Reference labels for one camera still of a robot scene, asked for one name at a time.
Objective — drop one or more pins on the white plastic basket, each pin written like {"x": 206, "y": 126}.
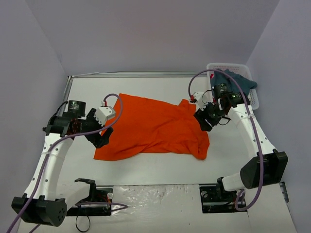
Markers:
{"x": 242, "y": 70}

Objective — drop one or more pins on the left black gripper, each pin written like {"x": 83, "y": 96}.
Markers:
{"x": 95, "y": 132}

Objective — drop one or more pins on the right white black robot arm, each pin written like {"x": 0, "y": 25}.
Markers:
{"x": 266, "y": 165}

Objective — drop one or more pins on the orange t shirt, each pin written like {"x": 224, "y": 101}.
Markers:
{"x": 153, "y": 126}

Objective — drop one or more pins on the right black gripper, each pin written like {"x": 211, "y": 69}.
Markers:
{"x": 205, "y": 116}

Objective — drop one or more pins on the teal t shirt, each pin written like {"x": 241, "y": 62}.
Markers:
{"x": 245, "y": 84}

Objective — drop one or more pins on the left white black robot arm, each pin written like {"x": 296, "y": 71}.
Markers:
{"x": 40, "y": 203}

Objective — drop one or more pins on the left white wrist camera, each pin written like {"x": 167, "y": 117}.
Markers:
{"x": 103, "y": 114}

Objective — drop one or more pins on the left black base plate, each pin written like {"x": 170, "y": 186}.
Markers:
{"x": 95, "y": 195}

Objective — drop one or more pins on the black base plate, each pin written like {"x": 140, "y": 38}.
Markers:
{"x": 95, "y": 195}
{"x": 215, "y": 201}

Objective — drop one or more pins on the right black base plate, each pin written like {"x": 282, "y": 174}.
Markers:
{"x": 215, "y": 201}

